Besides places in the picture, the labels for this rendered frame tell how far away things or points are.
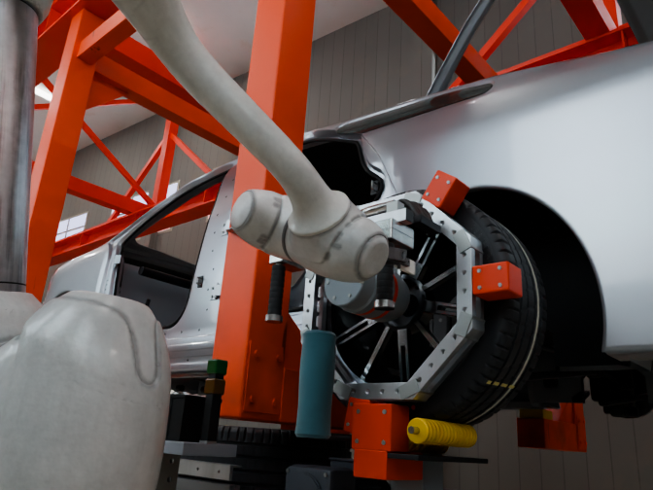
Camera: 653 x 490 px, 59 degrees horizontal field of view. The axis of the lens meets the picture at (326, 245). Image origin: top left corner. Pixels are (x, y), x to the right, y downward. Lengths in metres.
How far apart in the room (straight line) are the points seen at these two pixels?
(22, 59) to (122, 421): 0.49
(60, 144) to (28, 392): 3.20
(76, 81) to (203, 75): 3.12
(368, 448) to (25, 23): 1.12
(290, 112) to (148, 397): 1.55
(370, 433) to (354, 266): 0.70
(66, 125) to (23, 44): 2.95
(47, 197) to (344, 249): 2.91
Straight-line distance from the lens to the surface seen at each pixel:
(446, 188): 1.50
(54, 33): 4.54
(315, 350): 1.45
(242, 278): 1.79
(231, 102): 0.84
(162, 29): 0.85
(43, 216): 3.59
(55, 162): 3.70
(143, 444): 0.60
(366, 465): 1.47
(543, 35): 7.41
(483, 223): 1.51
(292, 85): 2.11
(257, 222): 0.94
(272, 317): 1.44
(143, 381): 0.60
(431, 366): 1.41
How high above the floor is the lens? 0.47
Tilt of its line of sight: 19 degrees up
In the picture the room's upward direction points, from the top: 4 degrees clockwise
